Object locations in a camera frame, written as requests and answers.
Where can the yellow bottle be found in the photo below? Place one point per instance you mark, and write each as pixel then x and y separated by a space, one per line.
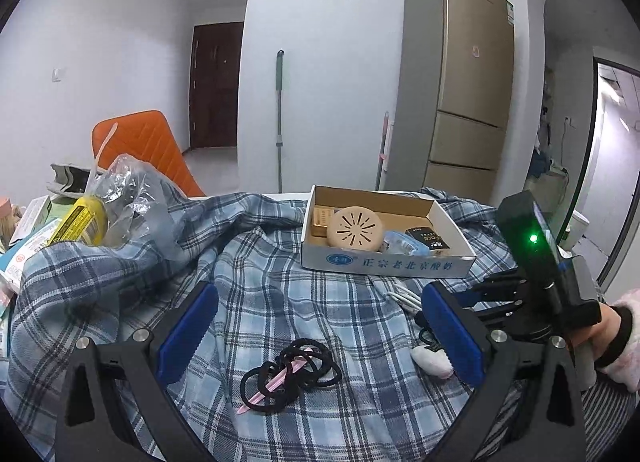
pixel 82 219

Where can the grey open carton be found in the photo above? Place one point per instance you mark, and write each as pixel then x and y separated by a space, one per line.
pixel 67 179

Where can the white light switch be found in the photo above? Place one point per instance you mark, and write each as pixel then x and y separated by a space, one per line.
pixel 59 74

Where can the small pink plush toy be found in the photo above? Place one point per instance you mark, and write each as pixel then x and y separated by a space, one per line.
pixel 431 361

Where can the gold blue cigarette pack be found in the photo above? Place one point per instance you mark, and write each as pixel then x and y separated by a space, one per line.
pixel 320 219

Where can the grey striped clothing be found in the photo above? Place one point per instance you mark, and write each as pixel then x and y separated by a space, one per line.
pixel 607 422

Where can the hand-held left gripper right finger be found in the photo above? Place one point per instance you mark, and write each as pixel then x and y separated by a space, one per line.
pixel 452 337

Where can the pink lidded cup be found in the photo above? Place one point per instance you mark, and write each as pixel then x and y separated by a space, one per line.
pixel 5 217

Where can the small black box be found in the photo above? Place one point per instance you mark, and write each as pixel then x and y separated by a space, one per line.
pixel 429 237

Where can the person's right forearm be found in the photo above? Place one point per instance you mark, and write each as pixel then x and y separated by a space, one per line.
pixel 625 337

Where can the dark brown door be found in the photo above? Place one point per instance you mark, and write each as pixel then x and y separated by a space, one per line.
pixel 216 84

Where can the round beige perforated disc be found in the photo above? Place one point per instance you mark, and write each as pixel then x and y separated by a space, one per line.
pixel 356 227

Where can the small light blue packet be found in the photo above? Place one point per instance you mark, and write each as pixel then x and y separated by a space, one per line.
pixel 402 242

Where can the white cardboard box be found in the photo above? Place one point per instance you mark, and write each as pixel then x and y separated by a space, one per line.
pixel 380 262

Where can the blue plaid cloth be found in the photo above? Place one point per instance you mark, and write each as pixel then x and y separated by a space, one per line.
pixel 280 302

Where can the orange chair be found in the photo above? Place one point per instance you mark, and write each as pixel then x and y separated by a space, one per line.
pixel 145 142

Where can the person's right hand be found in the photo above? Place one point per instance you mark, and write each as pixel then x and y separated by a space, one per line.
pixel 602 327

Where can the hanging blue cloth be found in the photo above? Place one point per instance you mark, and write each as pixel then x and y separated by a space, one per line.
pixel 541 162

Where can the gold refrigerator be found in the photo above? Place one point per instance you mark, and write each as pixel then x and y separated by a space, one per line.
pixel 465 82

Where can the green white carton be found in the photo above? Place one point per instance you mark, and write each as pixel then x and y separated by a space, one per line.
pixel 35 214

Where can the clear plastic bag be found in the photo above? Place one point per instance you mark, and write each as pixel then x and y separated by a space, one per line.
pixel 135 202

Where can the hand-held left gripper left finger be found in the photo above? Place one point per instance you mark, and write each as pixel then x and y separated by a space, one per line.
pixel 187 332

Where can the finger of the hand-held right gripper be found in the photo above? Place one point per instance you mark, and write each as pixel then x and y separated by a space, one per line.
pixel 495 287
pixel 500 318

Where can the teal white carton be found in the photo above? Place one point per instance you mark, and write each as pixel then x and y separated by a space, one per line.
pixel 27 257

